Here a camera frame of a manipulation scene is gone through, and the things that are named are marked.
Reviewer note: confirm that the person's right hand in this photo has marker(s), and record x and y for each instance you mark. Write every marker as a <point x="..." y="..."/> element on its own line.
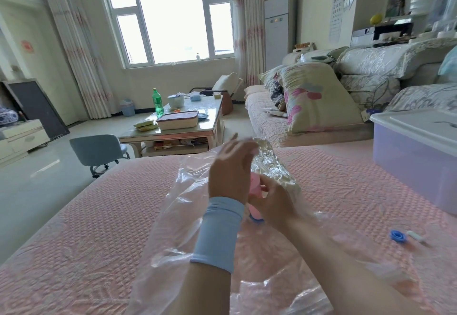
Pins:
<point x="278" y="205"/>

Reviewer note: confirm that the person's left hand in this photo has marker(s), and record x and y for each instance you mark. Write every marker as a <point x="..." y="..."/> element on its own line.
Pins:
<point x="228" y="175"/>

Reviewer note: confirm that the person's left fingers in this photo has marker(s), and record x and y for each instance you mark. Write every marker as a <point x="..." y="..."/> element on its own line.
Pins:
<point x="236" y="145"/>

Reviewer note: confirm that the person's right thumb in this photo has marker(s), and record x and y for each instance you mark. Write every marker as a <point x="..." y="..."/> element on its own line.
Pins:
<point x="268" y="185"/>

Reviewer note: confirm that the pink plastic pump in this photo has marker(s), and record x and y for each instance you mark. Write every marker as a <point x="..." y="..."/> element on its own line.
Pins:
<point x="255" y="186"/>

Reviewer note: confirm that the clear plastic bag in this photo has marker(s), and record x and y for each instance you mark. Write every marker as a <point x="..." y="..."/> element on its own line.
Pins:
<point x="278" y="168"/>

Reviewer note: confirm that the person's right forearm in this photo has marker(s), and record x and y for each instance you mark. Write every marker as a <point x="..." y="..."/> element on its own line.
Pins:
<point x="342" y="268"/>

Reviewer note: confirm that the person's left forearm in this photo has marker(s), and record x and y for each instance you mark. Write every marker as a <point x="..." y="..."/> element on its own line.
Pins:
<point x="185" y="282"/>

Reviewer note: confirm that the glass-topped coffee table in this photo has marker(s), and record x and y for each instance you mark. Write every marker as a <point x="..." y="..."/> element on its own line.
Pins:
<point x="178" y="138"/>

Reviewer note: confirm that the lounge chair with beige cushion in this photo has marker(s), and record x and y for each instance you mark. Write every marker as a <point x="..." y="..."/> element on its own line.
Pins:
<point x="225" y="84"/>

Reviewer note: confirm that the light blue tissue box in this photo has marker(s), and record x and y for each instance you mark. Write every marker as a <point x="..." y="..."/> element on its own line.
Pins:
<point x="195" y="96"/>

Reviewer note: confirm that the beige box with brown trim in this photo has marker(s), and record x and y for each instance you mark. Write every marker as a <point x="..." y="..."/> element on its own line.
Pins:
<point x="177" y="120"/>

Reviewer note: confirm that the dark floral pillow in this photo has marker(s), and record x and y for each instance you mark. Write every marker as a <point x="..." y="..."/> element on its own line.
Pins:
<point x="275" y="87"/>

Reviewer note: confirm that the light blue wristband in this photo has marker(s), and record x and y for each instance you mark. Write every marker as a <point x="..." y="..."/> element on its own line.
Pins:
<point x="218" y="234"/>

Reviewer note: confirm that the green plastic bottle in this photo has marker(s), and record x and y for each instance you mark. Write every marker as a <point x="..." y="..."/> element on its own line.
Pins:
<point x="157" y="104"/>

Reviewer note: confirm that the floral pillow with pink flowers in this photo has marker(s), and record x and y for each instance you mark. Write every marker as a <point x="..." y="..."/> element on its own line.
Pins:
<point x="317" y="100"/>

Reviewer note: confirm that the yellow packet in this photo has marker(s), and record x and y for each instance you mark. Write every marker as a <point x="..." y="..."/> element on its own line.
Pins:
<point x="145" y="125"/>

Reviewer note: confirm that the blue trash bin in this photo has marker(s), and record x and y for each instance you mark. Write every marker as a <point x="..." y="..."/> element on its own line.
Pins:
<point x="127" y="108"/>

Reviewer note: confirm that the white standing air conditioner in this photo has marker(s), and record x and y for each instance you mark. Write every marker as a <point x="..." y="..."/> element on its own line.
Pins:
<point x="276" y="32"/>

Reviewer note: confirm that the pink patterned curtain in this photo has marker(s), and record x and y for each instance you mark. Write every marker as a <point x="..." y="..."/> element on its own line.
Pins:
<point x="248" y="25"/>
<point x="76" y="46"/>

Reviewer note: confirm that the blue swivel chair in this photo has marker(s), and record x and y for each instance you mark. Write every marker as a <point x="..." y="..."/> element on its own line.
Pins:
<point x="96" y="150"/>

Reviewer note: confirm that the white framed window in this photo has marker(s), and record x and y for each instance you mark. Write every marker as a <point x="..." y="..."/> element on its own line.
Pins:
<point x="167" y="18"/>

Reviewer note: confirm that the translucent storage box white lid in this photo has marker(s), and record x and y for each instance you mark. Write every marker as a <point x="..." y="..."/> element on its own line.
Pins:
<point x="414" y="154"/>

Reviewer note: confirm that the small white plastic piece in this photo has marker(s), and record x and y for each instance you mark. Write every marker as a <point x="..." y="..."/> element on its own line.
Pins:
<point x="416" y="236"/>

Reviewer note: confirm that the beige patterned sofa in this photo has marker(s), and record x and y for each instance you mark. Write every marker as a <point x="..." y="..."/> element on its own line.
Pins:
<point x="378" y="68"/>

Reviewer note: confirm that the white printer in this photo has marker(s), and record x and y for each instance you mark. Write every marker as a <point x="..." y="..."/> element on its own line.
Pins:
<point x="362" y="37"/>

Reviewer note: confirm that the eye chart poster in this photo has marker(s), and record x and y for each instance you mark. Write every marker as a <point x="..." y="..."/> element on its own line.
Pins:
<point x="337" y="7"/>

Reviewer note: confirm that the pink quilted sofa cover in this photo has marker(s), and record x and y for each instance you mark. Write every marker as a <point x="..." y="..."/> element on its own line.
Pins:
<point x="89" y="239"/>

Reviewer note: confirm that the yellow ball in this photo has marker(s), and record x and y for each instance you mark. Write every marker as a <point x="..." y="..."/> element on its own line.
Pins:
<point x="376" y="19"/>

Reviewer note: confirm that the black board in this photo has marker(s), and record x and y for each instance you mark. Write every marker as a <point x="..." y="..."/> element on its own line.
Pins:
<point x="37" y="109"/>

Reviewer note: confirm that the white low cabinet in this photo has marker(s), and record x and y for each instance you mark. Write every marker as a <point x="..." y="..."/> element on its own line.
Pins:
<point x="21" y="139"/>

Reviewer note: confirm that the teal cloth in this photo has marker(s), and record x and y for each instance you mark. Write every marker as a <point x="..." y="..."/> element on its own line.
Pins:
<point x="449" y="64"/>

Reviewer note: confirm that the blue and white vase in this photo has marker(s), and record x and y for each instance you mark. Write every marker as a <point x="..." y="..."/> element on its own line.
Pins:
<point x="7" y="116"/>

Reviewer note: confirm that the red wall decoration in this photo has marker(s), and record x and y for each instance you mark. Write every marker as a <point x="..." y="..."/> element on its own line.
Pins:
<point x="27" y="46"/>

